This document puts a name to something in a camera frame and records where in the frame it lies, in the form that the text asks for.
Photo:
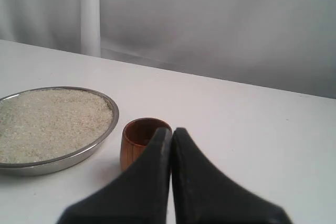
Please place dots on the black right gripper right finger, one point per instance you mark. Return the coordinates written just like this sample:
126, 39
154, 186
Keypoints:
203, 194

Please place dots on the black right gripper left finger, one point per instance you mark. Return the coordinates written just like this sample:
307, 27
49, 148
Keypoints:
138, 195

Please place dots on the round steel rice tray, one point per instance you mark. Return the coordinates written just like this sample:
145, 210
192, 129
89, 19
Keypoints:
50, 129

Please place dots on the brown wooden cup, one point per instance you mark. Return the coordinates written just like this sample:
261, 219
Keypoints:
135, 138

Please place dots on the white backdrop curtain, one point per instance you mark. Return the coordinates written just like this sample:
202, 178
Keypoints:
281, 44

